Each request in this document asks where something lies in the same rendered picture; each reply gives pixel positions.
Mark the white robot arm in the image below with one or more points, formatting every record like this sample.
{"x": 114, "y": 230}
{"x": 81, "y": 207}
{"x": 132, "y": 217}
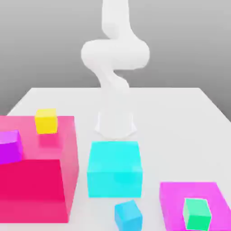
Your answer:
{"x": 115, "y": 54}

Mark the small yellow cube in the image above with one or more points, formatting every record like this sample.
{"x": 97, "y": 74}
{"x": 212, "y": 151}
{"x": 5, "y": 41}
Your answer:
{"x": 46, "y": 122}

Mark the small blue cube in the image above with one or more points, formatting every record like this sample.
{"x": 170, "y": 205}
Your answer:
{"x": 129, "y": 216}

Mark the small purple cube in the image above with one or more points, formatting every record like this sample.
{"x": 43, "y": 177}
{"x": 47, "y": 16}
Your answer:
{"x": 10, "y": 149}

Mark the small green cube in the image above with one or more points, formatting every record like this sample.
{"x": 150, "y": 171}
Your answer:
{"x": 197, "y": 214}

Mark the large cyan box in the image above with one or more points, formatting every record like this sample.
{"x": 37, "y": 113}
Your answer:
{"x": 114, "y": 167}

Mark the large pink box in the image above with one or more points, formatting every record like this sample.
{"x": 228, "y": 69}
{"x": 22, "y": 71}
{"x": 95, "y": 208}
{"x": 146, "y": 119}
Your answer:
{"x": 68, "y": 155}

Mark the large magenta box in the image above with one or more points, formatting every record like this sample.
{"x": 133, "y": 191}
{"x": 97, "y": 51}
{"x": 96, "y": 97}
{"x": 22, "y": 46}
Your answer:
{"x": 173, "y": 198}

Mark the large crimson box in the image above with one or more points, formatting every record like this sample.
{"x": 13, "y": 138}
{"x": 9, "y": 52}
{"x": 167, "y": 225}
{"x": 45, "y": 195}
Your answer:
{"x": 30, "y": 180}

